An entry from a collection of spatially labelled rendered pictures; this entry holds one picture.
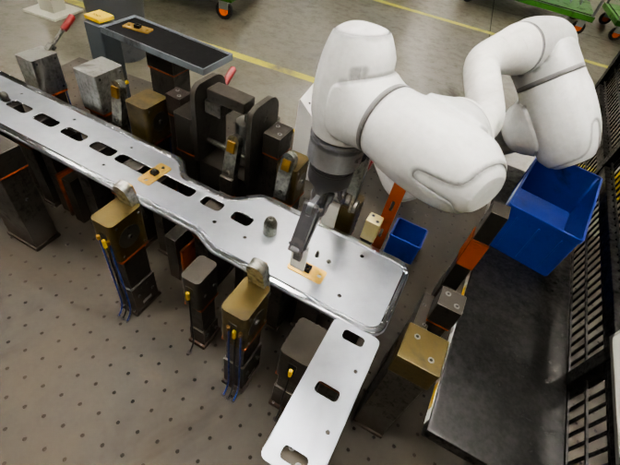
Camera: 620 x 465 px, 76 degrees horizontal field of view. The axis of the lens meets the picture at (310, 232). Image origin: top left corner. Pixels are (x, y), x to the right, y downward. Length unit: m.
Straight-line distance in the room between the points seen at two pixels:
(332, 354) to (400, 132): 0.45
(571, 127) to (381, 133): 0.57
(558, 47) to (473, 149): 0.55
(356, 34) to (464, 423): 0.62
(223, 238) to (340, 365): 0.38
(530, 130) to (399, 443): 0.78
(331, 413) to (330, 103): 0.50
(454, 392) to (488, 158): 0.46
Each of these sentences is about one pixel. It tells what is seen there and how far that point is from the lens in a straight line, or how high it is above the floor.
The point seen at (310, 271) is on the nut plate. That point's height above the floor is 1.00.
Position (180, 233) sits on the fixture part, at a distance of 1.10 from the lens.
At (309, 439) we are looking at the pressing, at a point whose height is 1.00.
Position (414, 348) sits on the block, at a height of 1.06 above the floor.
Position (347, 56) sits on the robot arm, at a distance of 0.53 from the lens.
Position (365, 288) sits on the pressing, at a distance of 0.88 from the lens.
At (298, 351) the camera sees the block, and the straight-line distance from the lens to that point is 0.79.
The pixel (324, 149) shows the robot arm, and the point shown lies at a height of 1.35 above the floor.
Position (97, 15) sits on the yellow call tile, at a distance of 1.52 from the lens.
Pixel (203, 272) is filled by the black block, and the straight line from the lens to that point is 0.87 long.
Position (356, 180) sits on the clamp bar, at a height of 1.13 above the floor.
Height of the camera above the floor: 1.69
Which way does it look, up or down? 46 degrees down
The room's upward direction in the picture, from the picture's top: 13 degrees clockwise
